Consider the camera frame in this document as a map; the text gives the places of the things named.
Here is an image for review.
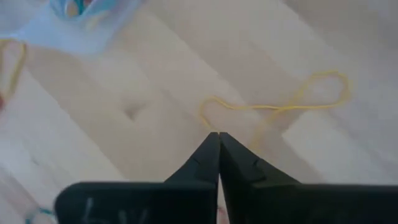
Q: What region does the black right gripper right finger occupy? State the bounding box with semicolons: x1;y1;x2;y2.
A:
219;133;398;224

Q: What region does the clear plastic bin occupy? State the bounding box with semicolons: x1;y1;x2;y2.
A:
0;0;142;57

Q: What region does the blue rubber band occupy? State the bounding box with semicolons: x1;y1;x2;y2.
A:
24;207;56;224

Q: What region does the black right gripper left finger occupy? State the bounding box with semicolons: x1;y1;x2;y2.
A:
54;132;221;224

